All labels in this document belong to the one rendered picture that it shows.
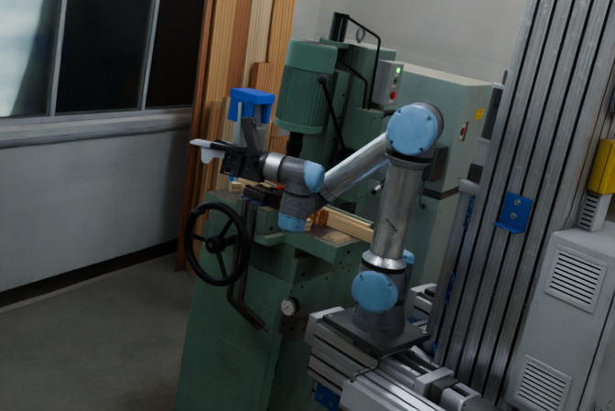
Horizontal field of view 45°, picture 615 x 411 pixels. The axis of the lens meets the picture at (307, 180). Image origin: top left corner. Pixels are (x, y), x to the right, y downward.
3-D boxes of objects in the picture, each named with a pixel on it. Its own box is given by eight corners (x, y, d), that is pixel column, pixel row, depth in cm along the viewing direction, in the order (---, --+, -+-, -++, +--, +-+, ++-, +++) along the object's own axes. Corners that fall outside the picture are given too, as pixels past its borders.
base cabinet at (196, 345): (171, 407, 296) (199, 241, 279) (264, 365, 343) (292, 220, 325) (256, 464, 272) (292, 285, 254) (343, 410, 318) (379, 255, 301)
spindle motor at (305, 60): (263, 123, 266) (278, 36, 258) (293, 122, 280) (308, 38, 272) (302, 136, 256) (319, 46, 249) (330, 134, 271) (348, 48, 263)
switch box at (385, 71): (369, 102, 281) (378, 59, 277) (383, 101, 289) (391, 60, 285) (383, 105, 278) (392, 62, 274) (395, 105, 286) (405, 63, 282)
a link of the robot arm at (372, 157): (434, 90, 199) (294, 187, 217) (426, 92, 189) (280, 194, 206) (458, 125, 198) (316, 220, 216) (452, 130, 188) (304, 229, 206)
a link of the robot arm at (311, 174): (313, 199, 191) (319, 167, 189) (274, 188, 194) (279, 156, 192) (322, 193, 199) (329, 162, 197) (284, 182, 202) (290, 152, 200)
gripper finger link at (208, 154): (188, 160, 194) (221, 167, 197) (192, 138, 193) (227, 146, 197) (186, 158, 197) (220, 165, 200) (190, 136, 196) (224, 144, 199)
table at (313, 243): (183, 210, 269) (186, 193, 267) (239, 200, 293) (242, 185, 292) (318, 270, 236) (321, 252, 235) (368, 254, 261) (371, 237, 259)
